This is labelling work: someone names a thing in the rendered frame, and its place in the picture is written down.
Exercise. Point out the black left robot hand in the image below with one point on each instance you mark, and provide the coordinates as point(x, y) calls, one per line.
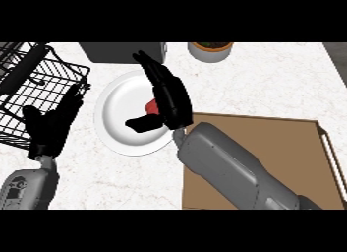
point(50, 126)

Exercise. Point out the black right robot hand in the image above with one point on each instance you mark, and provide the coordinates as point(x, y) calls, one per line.
point(171, 98)

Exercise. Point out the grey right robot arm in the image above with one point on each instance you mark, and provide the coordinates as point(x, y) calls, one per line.
point(234, 164)

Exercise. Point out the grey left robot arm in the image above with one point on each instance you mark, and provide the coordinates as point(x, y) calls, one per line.
point(29, 188)

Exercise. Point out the red bell pepper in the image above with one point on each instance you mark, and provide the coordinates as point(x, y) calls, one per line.
point(153, 107)

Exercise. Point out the white round plate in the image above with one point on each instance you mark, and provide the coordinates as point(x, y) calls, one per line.
point(125, 113)

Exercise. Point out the brown wooden tray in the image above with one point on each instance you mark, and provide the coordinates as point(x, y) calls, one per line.
point(298, 154)

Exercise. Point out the white pot with orange rim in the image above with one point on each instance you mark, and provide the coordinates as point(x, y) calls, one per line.
point(211, 50)

